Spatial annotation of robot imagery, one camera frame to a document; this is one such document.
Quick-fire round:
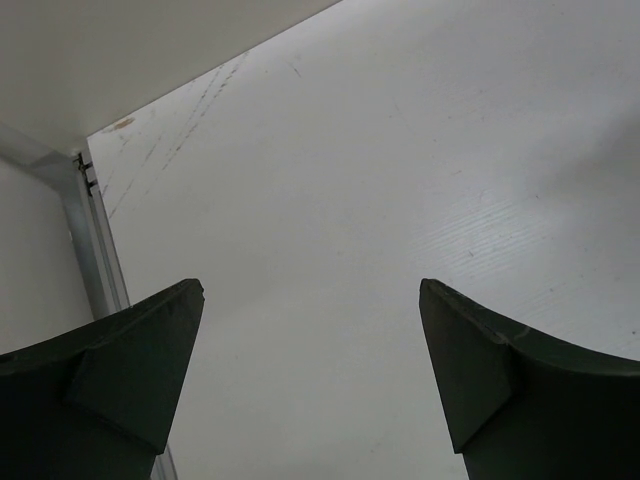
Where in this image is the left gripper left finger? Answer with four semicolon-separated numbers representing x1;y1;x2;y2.
1;279;204;479

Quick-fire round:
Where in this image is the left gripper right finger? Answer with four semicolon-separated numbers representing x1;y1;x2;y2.
419;279;639;479

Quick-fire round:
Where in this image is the aluminium left rail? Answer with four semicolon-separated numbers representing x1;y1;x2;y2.
1;127;175;479

